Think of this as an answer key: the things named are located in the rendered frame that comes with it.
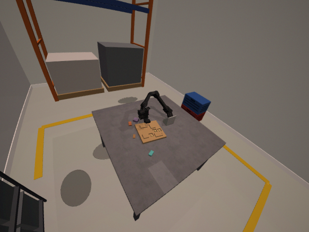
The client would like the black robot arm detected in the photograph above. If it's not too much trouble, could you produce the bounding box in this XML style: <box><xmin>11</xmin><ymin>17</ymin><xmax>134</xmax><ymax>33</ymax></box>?
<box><xmin>137</xmin><ymin>90</ymin><xmax>173</xmax><ymax>120</ymax></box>

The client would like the purple block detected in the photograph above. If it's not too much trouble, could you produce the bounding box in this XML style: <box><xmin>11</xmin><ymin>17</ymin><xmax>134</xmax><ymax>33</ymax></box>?
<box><xmin>133</xmin><ymin>117</ymin><xmax>139</xmax><ymax>123</ymax></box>

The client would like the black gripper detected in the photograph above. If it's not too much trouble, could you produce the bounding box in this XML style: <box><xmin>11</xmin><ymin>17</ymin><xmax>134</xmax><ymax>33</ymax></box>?
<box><xmin>143</xmin><ymin>114</ymin><xmax>151</xmax><ymax>124</ymax></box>

